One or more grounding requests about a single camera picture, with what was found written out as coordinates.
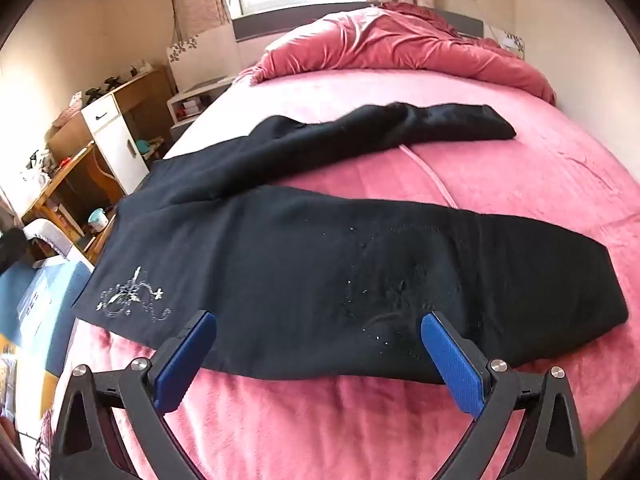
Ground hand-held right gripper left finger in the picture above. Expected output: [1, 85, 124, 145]
[50, 310, 218, 480]

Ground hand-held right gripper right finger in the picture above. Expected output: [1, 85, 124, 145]
[421, 310, 588, 480]

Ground black pants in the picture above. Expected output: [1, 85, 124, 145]
[72, 102, 630, 383]

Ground blue box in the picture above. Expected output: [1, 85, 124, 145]
[0, 255, 95, 378]

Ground pink bed cover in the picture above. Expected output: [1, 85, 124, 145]
[50, 67, 640, 480]

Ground wooden desk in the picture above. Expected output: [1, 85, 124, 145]
[20, 66, 177, 253]

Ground white cabinet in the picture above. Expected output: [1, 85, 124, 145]
[81, 94, 152, 197]

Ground white nightstand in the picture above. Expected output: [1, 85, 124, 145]
[166, 77, 237, 127]

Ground white floral box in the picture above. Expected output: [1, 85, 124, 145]
[167, 27, 237, 97]

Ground red puffy jacket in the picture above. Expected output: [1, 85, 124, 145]
[235, 2, 558, 107]

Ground grey headboard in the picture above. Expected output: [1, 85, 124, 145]
[232, 2, 486, 45]

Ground pink cable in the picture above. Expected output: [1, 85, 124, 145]
[399, 143, 459, 209]

